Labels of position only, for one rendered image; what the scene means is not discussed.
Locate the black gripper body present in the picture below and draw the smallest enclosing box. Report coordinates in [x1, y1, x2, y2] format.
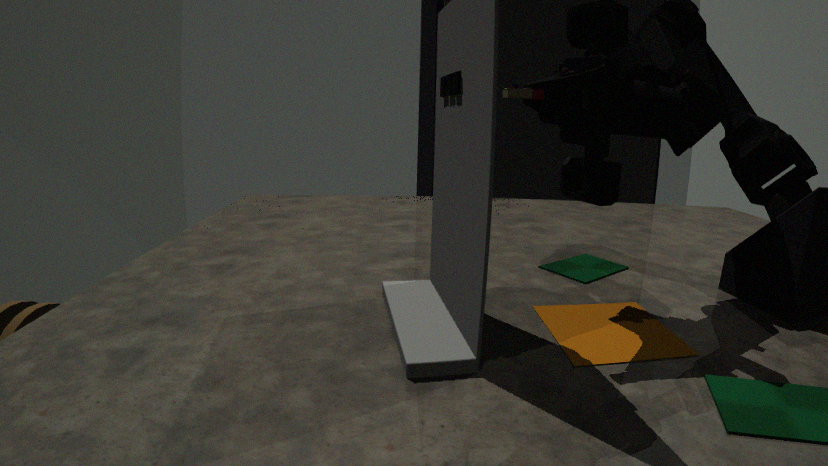
[560, 0, 664, 206]

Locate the orange flat square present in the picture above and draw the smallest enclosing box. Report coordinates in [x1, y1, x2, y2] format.
[533, 302, 699, 367]

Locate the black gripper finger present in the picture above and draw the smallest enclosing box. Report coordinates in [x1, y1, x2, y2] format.
[523, 99, 608, 147]
[523, 55, 611, 91]

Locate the grey panel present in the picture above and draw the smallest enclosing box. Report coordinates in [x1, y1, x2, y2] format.
[382, 0, 499, 378]

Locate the green flat square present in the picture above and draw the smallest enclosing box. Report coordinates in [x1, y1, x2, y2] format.
[538, 254, 629, 284]
[704, 374, 828, 445]

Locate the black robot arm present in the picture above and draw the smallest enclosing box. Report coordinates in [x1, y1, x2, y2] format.
[608, 0, 818, 221]

